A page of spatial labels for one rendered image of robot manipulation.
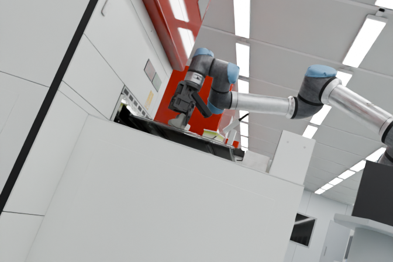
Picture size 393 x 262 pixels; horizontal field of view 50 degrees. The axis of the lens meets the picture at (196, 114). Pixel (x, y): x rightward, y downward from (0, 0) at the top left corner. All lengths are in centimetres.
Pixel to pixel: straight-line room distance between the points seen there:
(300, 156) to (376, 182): 36
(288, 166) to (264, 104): 59
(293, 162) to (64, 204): 63
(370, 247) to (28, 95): 108
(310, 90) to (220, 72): 37
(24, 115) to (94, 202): 29
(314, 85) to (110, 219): 97
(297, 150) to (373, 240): 41
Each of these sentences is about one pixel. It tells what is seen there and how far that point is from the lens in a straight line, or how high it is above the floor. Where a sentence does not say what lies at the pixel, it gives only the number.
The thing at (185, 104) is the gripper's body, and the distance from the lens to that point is 160.
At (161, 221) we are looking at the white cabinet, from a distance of 113.
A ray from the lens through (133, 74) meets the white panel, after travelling 147.
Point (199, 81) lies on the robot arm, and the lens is 163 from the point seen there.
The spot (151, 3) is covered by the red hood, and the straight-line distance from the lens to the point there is 138.
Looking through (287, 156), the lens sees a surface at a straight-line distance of 120.
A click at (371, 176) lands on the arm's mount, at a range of 149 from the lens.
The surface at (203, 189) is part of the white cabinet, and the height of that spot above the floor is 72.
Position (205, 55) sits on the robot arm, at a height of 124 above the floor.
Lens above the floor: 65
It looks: 13 degrees up
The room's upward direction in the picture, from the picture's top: 20 degrees clockwise
